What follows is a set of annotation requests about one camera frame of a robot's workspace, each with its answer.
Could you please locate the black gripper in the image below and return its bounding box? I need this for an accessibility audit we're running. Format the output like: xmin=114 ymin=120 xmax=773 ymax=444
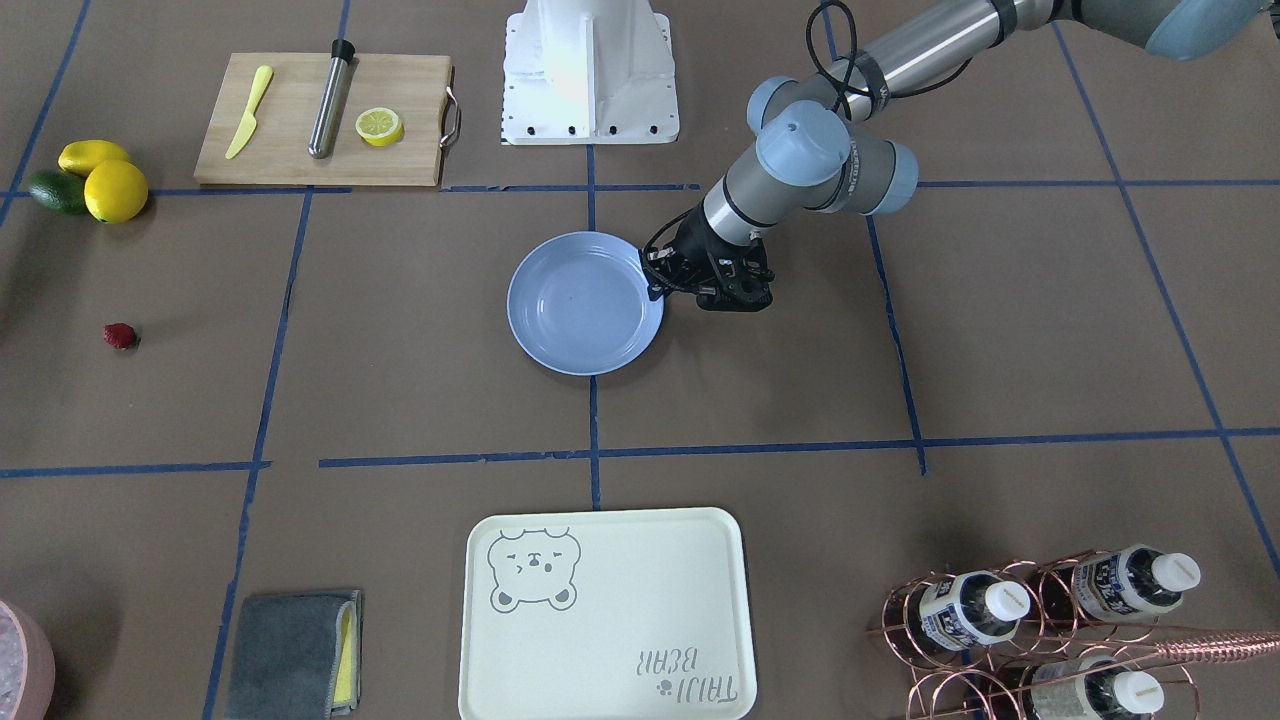
xmin=640 ymin=206 xmax=774 ymax=313

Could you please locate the blue plate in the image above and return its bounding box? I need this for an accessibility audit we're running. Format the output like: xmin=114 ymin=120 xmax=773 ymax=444
xmin=506 ymin=231 xmax=666 ymax=375

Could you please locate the red strawberry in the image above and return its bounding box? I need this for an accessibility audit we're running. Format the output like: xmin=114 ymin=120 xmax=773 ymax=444
xmin=102 ymin=322 xmax=140 ymax=350

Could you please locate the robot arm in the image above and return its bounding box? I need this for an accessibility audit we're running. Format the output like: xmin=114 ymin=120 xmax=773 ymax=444
xmin=639 ymin=1 xmax=1265 ymax=313

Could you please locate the wooden cutting board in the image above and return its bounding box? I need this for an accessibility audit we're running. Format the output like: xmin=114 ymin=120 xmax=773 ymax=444
xmin=193 ymin=53 xmax=454 ymax=188

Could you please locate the half lemon slice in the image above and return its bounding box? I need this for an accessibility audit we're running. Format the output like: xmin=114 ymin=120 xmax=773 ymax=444
xmin=355 ymin=108 xmax=404 ymax=147

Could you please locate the cream bear tray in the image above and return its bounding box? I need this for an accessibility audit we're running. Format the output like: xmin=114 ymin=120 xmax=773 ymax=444
xmin=458 ymin=507 xmax=758 ymax=719

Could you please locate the steel cylinder with black cap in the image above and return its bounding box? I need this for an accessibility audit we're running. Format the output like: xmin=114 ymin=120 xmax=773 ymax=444
xmin=307 ymin=37 xmax=355 ymax=160

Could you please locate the yellow plastic knife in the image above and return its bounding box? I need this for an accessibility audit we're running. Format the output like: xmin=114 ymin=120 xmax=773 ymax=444
xmin=224 ymin=65 xmax=274 ymax=160

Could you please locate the bottle with white cap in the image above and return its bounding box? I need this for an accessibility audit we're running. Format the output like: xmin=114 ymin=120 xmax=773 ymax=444
xmin=1024 ymin=655 xmax=1166 ymax=719
xmin=1070 ymin=544 xmax=1202 ymax=623
xmin=911 ymin=571 xmax=1033 ymax=652

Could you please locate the grey yellow folded cloth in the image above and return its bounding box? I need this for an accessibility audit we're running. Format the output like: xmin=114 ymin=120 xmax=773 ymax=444
xmin=224 ymin=588 xmax=364 ymax=719

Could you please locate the yellow lemon round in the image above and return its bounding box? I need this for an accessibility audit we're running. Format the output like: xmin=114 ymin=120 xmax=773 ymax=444
xmin=84 ymin=159 xmax=150 ymax=224

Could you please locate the yellow lemon oblong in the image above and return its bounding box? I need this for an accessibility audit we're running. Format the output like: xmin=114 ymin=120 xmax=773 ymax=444
xmin=58 ymin=138 xmax=132 ymax=179

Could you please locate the green avocado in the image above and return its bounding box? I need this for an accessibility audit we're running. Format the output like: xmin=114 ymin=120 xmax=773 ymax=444
xmin=28 ymin=170 xmax=90 ymax=217

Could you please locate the bottle with white cap lower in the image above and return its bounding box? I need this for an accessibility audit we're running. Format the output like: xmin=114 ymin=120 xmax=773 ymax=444
xmin=1024 ymin=655 xmax=1166 ymax=719

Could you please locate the pink bowl with ice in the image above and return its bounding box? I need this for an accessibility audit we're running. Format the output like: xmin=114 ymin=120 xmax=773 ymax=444
xmin=1 ymin=600 xmax=56 ymax=719

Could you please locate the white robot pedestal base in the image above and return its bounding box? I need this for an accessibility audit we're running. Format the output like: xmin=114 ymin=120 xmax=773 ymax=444
xmin=500 ymin=1 xmax=681 ymax=146

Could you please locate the copper wire bottle rack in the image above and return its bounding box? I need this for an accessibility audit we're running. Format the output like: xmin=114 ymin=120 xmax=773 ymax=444
xmin=868 ymin=550 xmax=1277 ymax=719

